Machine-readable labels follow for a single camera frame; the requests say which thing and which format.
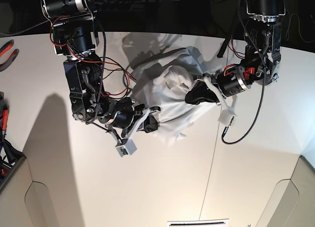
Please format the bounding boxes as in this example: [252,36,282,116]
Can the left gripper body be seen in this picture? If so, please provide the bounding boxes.
[185,65,255,105]

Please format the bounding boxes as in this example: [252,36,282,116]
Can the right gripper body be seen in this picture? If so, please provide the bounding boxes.
[98,97,161,138]

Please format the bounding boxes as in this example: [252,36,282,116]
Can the white t-shirt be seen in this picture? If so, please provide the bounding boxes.
[131,46,215,146]

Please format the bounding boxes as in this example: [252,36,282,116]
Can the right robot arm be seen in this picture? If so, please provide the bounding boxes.
[41,0,159,138]

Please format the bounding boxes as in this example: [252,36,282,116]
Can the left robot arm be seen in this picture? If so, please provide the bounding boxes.
[185,0,285,105]

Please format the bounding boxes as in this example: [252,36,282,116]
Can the orange grey pliers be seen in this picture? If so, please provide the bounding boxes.
[0,40,20,74]

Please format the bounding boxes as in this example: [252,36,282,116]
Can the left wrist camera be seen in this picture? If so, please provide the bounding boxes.
[218,109,235,127]

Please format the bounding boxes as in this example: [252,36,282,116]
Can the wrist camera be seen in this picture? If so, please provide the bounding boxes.
[218,109,235,127]
[115,139,137,157]

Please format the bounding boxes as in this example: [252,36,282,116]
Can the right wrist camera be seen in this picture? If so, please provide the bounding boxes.
[115,139,137,157]

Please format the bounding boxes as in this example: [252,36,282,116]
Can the right braided cable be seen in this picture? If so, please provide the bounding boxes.
[220,0,268,145]

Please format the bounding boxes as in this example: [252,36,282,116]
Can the braided cable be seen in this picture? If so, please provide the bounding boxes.
[220,0,268,145]
[85,19,107,124]

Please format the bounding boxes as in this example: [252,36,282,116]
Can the left braided cable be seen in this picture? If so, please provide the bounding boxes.
[85,19,107,124]

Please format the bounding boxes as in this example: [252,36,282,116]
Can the white cable on floor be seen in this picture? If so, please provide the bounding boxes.
[285,12,315,43]

